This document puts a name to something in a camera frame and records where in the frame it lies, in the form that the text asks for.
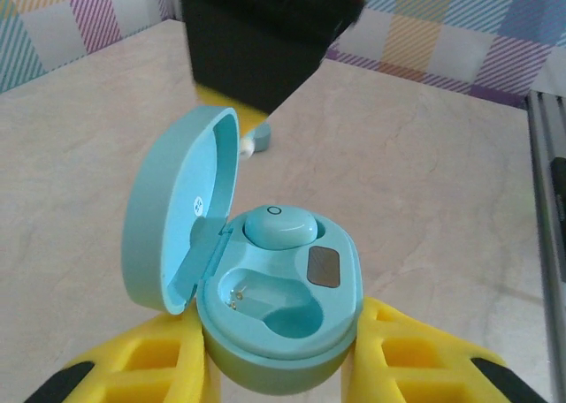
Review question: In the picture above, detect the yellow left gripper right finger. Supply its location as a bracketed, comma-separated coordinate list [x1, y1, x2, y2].
[340, 297, 556, 403]

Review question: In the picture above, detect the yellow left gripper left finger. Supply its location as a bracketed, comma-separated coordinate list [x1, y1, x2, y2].
[26, 308, 222, 403]

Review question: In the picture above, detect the teal wireless earbud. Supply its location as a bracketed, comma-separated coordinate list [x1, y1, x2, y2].
[240, 123, 272, 157]
[241, 203, 318, 249]

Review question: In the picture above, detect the teal earbud charging case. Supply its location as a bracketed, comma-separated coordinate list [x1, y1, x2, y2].
[121, 105, 366, 396]

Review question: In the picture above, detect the aluminium side rail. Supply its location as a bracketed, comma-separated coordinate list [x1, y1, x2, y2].
[525, 89, 566, 300]

